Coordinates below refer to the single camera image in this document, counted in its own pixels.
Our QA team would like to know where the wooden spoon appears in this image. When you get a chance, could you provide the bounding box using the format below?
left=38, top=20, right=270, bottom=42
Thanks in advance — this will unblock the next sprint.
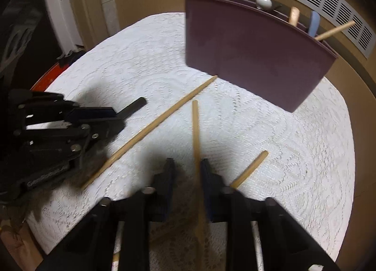
left=288, top=7, right=301, bottom=26

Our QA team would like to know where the purple plastic utensil holder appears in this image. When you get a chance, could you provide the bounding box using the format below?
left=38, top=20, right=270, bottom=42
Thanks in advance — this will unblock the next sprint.
left=184, top=0, right=339, bottom=113

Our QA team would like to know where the red round object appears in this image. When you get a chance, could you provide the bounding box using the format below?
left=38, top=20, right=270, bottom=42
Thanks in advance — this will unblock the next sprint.
left=29, top=61, right=71, bottom=92

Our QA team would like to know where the white shelf cabinet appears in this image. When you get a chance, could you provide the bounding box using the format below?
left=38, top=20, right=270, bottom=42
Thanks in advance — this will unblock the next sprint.
left=41, top=0, right=86, bottom=51

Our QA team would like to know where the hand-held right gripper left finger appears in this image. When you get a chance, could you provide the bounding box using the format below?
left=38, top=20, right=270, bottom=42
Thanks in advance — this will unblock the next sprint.
left=35, top=158, right=177, bottom=271

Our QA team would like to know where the white lace tablecloth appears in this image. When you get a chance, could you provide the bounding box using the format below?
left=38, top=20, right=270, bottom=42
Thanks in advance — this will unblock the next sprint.
left=25, top=12, right=356, bottom=271

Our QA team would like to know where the wooden chopstick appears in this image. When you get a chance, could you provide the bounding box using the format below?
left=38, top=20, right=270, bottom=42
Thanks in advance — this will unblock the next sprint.
left=81, top=75, right=218, bottom=189
left=230, top=151, right=269, bottom=188
left=315, top=20, right=356, bottom=41
left=192, top=100, right=207, bottom=271

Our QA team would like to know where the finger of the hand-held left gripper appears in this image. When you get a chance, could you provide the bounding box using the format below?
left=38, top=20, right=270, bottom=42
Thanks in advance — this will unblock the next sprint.
left=13, top=118, right=126, bottom=160
left=13, top=90, right=122, bottom=128

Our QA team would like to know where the blue plastic spoon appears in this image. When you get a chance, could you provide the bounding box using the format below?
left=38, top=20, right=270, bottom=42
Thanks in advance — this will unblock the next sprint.
left=307, top=10, right=321, bottom=38

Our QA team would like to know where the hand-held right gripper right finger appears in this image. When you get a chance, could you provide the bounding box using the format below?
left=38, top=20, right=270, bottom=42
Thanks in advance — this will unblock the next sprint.
left=200, top=158, right=341, bottom=271

